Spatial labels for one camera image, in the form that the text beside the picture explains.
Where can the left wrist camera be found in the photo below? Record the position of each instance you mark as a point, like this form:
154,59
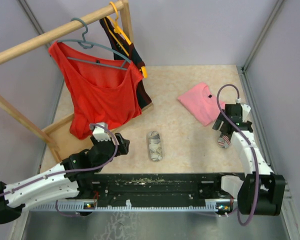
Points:
100,131

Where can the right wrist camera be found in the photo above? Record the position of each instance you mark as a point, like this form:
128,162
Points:
245,111

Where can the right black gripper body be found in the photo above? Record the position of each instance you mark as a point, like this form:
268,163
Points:
220,119

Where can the grey patterned glasses case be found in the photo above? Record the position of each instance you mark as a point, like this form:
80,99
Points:
154,146

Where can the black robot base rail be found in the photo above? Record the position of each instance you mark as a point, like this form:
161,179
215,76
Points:
219,193

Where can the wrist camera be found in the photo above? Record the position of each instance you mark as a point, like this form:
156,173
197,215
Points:
245,111
100,131

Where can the dark navy maroon garment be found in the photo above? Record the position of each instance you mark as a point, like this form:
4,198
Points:
143,98

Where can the folded pink t-shirt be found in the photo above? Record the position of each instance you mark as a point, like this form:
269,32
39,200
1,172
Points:
200,102

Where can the grey-blue clothes hanger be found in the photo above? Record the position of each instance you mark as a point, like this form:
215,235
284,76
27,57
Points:
89,45

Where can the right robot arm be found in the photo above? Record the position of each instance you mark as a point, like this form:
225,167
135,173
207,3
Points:
255,170

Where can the red tank top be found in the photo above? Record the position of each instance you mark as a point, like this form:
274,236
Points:
102,90

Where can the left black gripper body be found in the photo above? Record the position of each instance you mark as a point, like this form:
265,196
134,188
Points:
122,150

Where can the yellow clothes hanger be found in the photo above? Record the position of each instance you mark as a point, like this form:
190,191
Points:
122,42

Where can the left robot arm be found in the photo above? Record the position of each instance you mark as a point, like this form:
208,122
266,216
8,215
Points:
69,179

